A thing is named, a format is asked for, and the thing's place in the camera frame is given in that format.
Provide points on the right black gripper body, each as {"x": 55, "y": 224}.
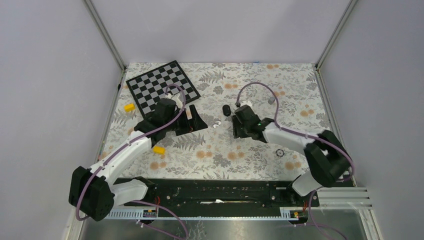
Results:
{"x": 239, "y": 130}

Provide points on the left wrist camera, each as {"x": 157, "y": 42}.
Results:
{"x": 175, "y": 97}

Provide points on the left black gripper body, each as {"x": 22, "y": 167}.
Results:
{"x": 173, "y": 123}

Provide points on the white slotted cable duct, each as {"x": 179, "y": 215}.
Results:
{"x": 150, "y": 213}

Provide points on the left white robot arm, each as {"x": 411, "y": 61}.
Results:
{"x": 94, "y": 190}

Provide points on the yellow block near arm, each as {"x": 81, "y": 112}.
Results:
{"x": 159, "y": 150}

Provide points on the black earbud charging case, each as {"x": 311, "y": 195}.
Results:
{"x": 226, "y": 110}

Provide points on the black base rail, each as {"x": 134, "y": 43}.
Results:
{"x": 224, "y": 197}

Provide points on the small grey block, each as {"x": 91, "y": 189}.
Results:
{"x": 271, "y": 100}

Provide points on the black white checkerboard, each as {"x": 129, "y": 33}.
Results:
{"x": 147, "y": 88}

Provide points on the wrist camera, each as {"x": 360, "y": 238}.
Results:
{"x": 175, "y": 97}
{"x": 244, "y": 103}

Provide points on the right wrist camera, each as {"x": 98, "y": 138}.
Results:
{"x": 244, "y": 103}

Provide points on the yellow block far left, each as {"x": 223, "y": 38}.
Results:
{"x": 129, "y": 107}

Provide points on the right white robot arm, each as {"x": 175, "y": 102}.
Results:
{"x": 326, "y": 158}

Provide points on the floral table mat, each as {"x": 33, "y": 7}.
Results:
{"x": 213, "y": 153}

